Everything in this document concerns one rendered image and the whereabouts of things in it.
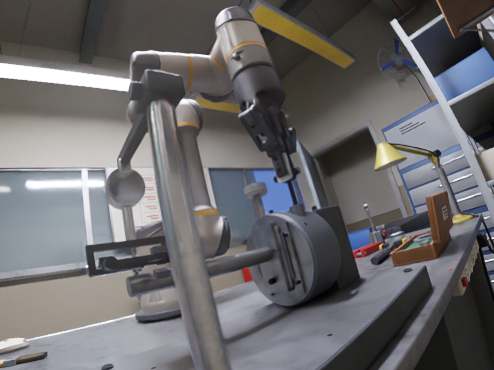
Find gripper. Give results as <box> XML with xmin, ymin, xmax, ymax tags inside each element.
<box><xmin>226</xmin><ymin>61</ymin><xmax>298</xmax><ymax>179</ymax></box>

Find black key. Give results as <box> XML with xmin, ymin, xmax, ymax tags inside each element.
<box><xmin>273</xmin><ymin>166</ymin><xmax>303</xmax><ymax>208</ymax></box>

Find grey round boring head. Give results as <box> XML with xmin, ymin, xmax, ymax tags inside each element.
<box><xmin>245</xmin><ymin>202</ymin><xmax>343</xmax><ymax>309</ymax></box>

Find grey boring bar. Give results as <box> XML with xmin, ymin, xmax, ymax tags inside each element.
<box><xmin>125</xmin><ymin>246</ymin><xmax>276</xmax><ymax>299</ymax></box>

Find dark grey lever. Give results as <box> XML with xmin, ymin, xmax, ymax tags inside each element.
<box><xmin>116</xmin><ymin>111</ymin><xmax>150</xmax><ymax>173</ymax></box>

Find steel stand column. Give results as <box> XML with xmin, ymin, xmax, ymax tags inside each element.
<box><xmin>145</xmin><ymin>99</ymin><xmax>233</xmax><ymax>370</ymax></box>

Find yellow overhead beam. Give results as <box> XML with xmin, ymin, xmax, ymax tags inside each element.
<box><xmin>246</xmin><ymin>0</ymin><xmax>357</xmax><ymax>71</ymax></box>
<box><xmin>192</xmin><ymin>95</ymin><xmax>290</xmax><ymax>120</ymax></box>

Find window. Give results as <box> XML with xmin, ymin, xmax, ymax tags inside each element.
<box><xmin>0</xmin><ymin>166</ymin><xmax>115</xmax><ymax>289</ymax></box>
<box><xmin>207</xmin><ymin>166</ymin><xmax>310</xmax><ymax>248</ymax></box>

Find grey door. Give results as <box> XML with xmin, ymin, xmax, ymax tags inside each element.
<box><xmin>311</xmin><ymin>118</ymin><xmax>411</xmax><ymax>233</ymax></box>

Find yellow desk lamp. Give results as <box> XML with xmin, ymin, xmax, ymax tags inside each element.
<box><xmin>372</xmin><ymin>140</ymin><xmax>476</xmax><ymax>226</ymax></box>

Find grey angle block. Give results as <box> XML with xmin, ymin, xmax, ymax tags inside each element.
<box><xmin>311</xmin><ymin>204</ymin><xmax>362</xmax><ymax>291</ymax></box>

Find white notice board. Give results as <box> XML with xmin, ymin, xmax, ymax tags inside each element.
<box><xmin>104</xmin><ymin>165</ymin><xmax>165</xmax><ymax>231</ymax></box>

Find red hand tool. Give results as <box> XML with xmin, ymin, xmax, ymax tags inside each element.
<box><xmin>352</xmin><ymin>240</ymin><xmax>384</xmax><ymax>260</ymax></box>

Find round dial indicator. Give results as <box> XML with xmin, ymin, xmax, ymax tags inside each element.
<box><xmin>104</xmin><ymin>166</ymin><xmax>147</xmax><ymax>242</ymax></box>

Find blue drawer cabinet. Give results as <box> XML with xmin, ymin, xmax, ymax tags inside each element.
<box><xmin>381</xmin><ymin>100</ymin><xmax>488</xmax><ymax>217</ymax></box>

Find white shelf unit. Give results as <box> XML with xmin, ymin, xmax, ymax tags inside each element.
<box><xmin>388</xmin><ymin>0</ymin><xmax>494</xmax><ymax>279</ymax></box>

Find open wooden box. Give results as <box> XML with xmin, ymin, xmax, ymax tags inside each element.
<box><xmin>389</xmin><ymin>190</ymin><xmax>455</xmax><ymax>268</ymax></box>

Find grey round foot plate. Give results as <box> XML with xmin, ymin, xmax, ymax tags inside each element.
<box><xmin>134</xmin><ymin>308</ymin><xmax>183</xmax><ymax>325</ymax></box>

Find ceiling light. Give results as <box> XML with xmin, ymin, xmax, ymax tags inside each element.
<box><xmin>0</xmin><ymin>60</ymin><xmax>132</xmax><ymax>94</ymax></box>

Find brown box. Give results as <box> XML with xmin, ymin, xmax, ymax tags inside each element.
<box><xmin>435</xmin><ymin>0</ymin><xmax>494</xmax><ymax>40</ymax></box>

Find white power strip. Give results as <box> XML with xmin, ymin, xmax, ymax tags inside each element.
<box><xmin>452</xmin><ymin>238</ymin><xmax>481</xmax><ymax>298</ymax></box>

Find grey capped post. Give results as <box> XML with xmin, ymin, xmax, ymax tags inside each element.
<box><xmin>242</xmin><ymin>182</ymin><xmax>269</xmax><ymax>219</ymax></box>

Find black post clamp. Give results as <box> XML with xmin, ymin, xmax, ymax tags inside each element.
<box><xmin>127</xmin><ymin>68</ymin><xmax>187</xmax><ymax>114</ymax></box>

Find grey metal handle post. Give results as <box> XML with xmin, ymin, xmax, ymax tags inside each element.
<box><xmin>361</xmin><ymin>201</ymin><xmax>383</xmax><ymax>245</ymax></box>

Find wall fan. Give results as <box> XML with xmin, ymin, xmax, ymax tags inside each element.
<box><xmin>376</xmin><ymin>36</ymin><xmax>421</xmax><ymax>83</ymax></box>

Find black-handled tool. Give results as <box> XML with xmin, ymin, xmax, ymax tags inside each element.
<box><xmin>369</xmin><ymin>238</ymin><xmax>406</xmax><ymax>267</ymax></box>

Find grey base plate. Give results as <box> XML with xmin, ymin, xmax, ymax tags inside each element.
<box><xmin>184</xmin><ymin>265</ymin><xmax>433</xmax><ymax>370</ymax></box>

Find black indicator holder frame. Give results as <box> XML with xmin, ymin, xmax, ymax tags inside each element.
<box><xmin>84</xmin><ymin>235</ymin><xmax>171</xmax><ymax>278</ymax></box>

